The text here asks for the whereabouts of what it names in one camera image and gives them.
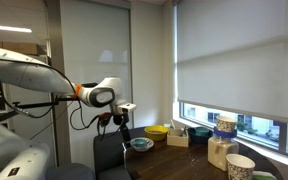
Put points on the dark grey chair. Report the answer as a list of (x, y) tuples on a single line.
[(109, 153)]

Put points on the white stick utensil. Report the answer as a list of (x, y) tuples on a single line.
[(172, 125)]

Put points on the ceiling light strip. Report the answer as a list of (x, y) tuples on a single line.
[(7, 28)]

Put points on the dark blue bowl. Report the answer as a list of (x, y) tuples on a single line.
[(194, 137)]

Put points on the narrow white roller blind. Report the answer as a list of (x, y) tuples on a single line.
[(95, 40)]

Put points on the grey padded seat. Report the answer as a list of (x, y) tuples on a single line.
[(69, 171)]

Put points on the light wooden box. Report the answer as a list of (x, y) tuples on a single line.
[(177, 140)]

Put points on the teal small cup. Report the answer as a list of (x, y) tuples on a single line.
[(202, 131)]

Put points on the blue patterned bowl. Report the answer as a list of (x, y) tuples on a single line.
[(150, 145)]

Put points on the yellow bowl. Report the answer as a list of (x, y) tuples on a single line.
[(155, 134)]

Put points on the plastic jar with blue lid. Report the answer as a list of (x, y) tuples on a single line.
[(221, 151)]

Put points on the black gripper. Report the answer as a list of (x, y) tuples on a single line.
[(120, 119)]

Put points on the black camera stand bar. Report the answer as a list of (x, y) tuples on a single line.
[(37, 105)]

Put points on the green white packet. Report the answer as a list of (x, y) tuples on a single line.
[(263, 176)]

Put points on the wide white roller blind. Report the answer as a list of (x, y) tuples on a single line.
[(240, 56)]

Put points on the small patterned paper cup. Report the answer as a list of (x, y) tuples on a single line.
[(226, 124)]

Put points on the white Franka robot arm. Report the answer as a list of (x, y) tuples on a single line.
[(27, 75)]

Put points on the large patterned paper cup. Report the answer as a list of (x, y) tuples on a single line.
[(239, 168)]

